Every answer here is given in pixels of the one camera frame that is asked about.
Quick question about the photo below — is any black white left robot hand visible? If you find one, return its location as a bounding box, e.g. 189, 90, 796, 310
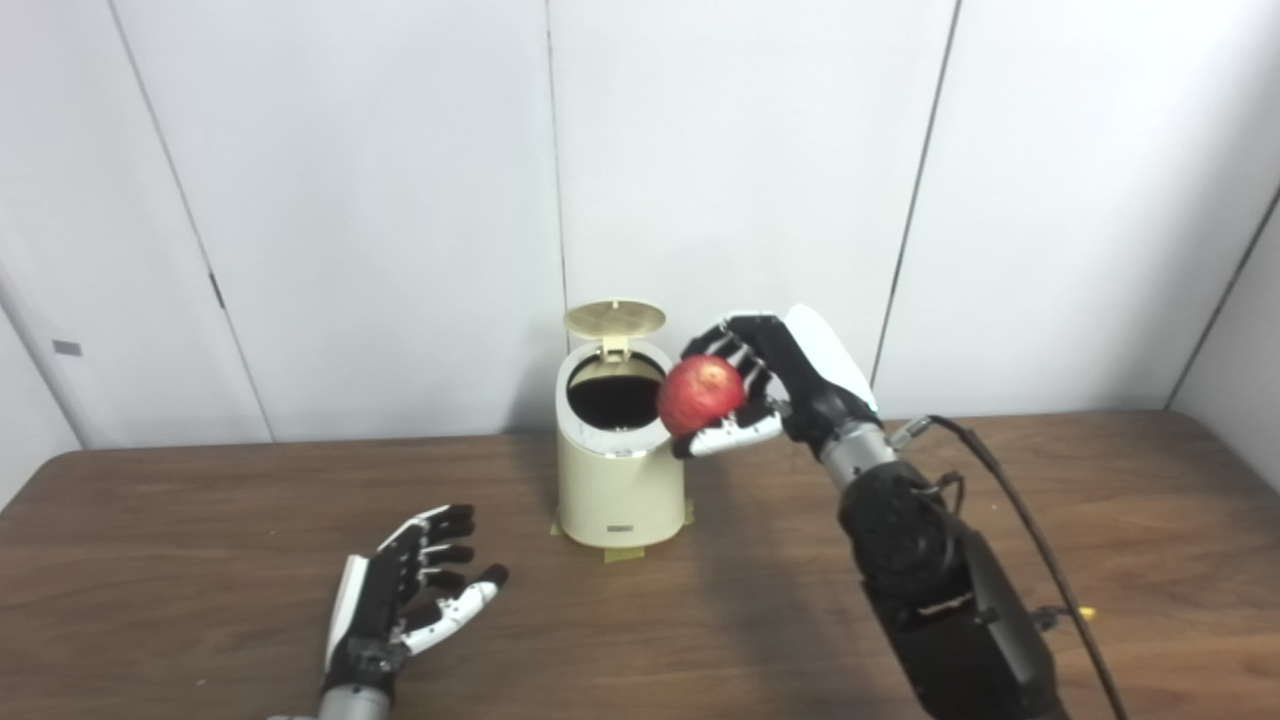
322, 504, 509, 691

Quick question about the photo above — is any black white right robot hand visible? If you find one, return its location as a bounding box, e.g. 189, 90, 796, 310
672, 304, 881, 463

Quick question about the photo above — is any red apple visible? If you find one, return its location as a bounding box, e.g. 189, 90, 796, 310
656, 355, 748, 438

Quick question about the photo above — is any cream round bin lid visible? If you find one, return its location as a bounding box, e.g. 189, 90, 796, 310
563, 299, 667, 363

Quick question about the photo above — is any cream-colored bin body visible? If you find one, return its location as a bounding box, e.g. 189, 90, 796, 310
555, 340, 687, 549

